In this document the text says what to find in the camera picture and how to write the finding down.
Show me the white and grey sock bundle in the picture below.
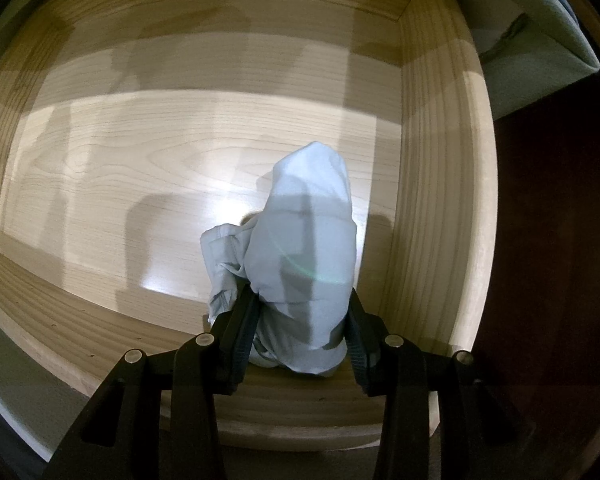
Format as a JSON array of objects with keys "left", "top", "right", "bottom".
[{"left": 200, "top": 141, "right": 358, "bottom": 376}]

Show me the grey upholstered bed frame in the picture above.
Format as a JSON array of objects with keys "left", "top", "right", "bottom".
[{"left": 445, "top": 0, "right": 600, "bottom": 121}]

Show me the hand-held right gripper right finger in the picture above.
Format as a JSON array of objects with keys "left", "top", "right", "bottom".
[{"left": 345, "top": 287, "right": 536, "bottom": 480}]

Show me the wooden drawer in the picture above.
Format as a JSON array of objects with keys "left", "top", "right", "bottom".
[{"left": 0, "top": 0, "right": 498, "bottom": 463}]

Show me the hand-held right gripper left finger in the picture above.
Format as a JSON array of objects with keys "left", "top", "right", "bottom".
[{"left": 40, "top": 277, "right": 262, "bottom": 480}]

